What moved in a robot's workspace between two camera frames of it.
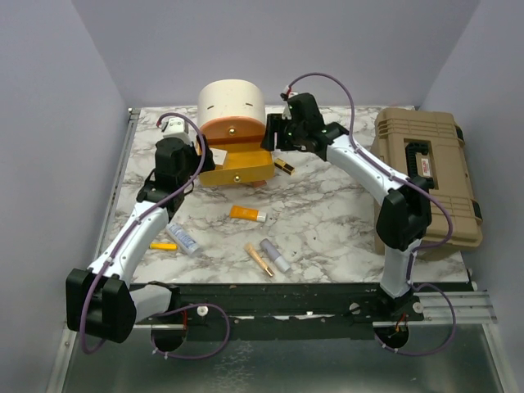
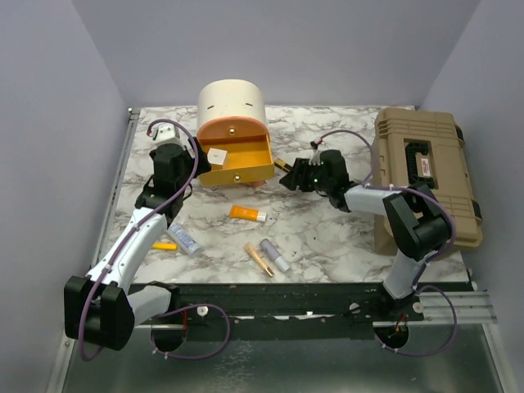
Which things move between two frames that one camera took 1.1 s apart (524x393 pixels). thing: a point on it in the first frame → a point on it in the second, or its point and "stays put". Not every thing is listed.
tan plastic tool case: (430, 143) stays put
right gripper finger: (273, 124) → (290, 180)
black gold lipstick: (282, 164) stays put
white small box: (219, 157) stays put
